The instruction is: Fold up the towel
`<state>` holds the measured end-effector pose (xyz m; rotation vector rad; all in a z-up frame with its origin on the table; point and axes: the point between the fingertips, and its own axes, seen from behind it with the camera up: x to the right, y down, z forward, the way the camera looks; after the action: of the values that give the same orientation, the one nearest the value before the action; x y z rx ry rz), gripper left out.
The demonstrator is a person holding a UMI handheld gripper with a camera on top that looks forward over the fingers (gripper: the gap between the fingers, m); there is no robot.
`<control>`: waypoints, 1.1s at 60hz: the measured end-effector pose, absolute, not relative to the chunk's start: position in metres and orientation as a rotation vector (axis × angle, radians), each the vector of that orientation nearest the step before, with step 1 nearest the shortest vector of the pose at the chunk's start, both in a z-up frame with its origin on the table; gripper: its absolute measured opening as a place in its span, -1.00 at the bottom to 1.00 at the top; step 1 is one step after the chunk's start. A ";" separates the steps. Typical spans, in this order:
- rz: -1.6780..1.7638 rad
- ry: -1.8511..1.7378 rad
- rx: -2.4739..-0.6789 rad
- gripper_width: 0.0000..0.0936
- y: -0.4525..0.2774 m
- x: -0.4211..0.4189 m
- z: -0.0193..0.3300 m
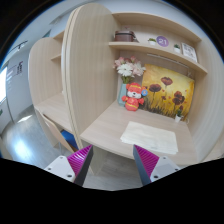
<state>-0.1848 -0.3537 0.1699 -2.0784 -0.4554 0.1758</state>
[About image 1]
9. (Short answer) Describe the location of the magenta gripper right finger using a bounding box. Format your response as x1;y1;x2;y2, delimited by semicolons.
133;145;159;185

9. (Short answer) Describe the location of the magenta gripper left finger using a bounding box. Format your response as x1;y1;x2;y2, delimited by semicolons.
67;145;93;186

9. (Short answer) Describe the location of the cream folded towel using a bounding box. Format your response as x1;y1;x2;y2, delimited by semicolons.
120;121;178;155

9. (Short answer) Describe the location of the wooden chair with blue seat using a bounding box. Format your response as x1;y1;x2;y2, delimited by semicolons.
38;111;77;152

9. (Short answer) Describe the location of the small white potted plant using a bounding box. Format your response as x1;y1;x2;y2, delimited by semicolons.
175;109;183;123

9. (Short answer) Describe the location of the red plush doll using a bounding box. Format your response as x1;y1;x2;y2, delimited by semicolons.
122;82;148;111

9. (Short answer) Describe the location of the yellow poppy painting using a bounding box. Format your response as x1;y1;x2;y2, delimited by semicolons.
142;64;195;120

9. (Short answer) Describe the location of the flower bouquet in blue vase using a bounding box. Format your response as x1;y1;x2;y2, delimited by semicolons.
114;56;146;106

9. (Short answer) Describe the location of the neighbouring wooden desk cubicle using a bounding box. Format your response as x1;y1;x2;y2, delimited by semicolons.
28;32;72;146

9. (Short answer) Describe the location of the white framed notice card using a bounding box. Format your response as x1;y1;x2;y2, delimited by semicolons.
182;43;197;62

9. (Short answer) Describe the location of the small potted plant on shelf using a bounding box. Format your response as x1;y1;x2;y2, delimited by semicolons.
148;38;157;45

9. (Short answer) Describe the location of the purple round number sign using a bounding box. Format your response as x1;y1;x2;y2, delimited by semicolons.
156;36;169;47

